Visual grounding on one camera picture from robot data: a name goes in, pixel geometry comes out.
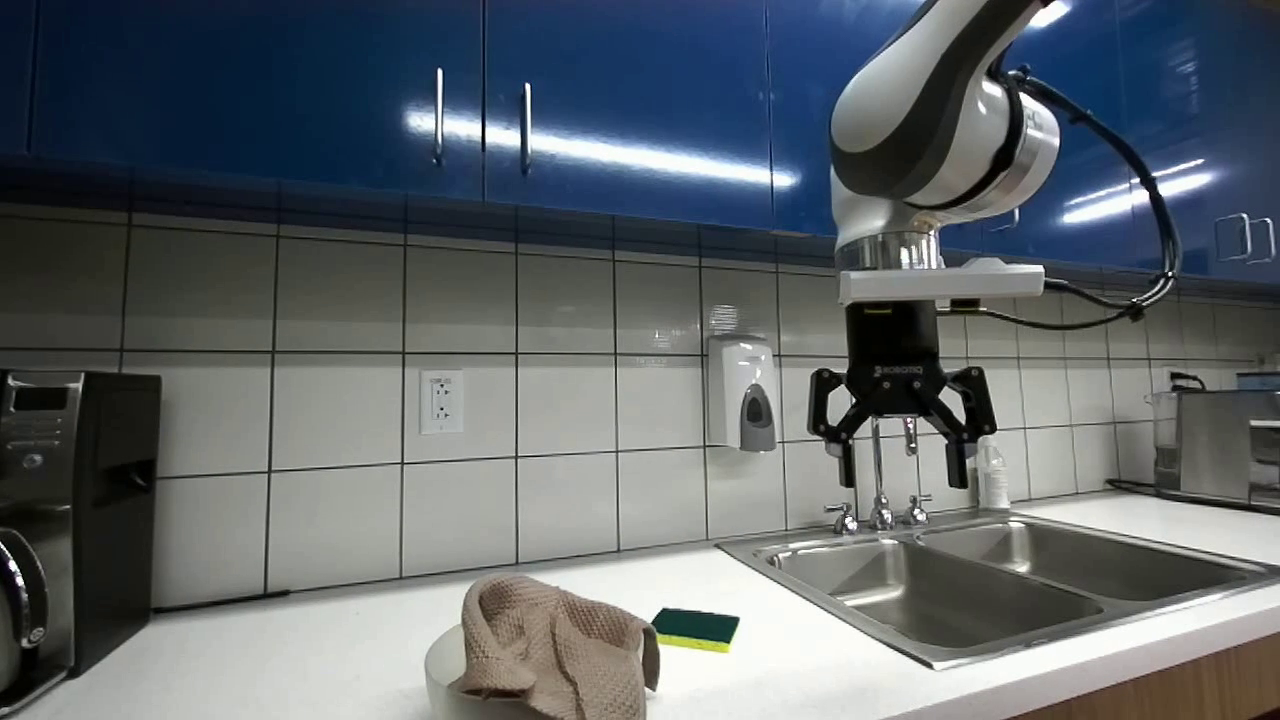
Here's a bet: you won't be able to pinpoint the black coffee machine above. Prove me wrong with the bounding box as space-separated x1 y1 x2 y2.
0 368 164 717

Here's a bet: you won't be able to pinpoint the clear soap pump bottle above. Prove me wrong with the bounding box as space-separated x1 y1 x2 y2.
978 431 1017 513

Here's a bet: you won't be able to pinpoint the brown cloth towel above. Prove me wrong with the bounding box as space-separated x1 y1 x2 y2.
455 573 663 720

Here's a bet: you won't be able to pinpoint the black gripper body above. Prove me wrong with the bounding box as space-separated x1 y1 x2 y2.
842 302 952 422

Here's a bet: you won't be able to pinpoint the stainless steel countertop appliance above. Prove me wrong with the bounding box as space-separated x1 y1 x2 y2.
1110 368 1280 516

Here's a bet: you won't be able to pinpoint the white wall soap dispenser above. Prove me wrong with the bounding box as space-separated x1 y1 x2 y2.
700 302 784 458

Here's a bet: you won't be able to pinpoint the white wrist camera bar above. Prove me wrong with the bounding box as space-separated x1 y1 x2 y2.
837 255 1048 309

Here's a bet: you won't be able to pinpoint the steel coffee carafe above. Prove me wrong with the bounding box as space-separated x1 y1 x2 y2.
0 525 52 697

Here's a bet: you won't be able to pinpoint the green and yellow sponge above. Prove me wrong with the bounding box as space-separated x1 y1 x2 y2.
649 604 745 656

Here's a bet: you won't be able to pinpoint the wooden lower cabinet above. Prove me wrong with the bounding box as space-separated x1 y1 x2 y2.
1017 637 1280 720

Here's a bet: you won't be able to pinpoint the translucent white plastic bowl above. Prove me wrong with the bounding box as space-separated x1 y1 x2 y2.
421 623 672 720

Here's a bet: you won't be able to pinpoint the stainless steel double sink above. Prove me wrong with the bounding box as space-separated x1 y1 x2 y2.
717 507 1280 671

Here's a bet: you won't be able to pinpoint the blue glossy upper cabinets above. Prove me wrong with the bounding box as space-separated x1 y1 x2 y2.
0 0 1280 291

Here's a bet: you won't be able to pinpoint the chrome gooseneck faucet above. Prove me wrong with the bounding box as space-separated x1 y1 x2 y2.
867 412 925 531

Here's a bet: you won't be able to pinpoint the white wall outlet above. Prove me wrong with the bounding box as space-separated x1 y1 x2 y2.
421 368 469 437

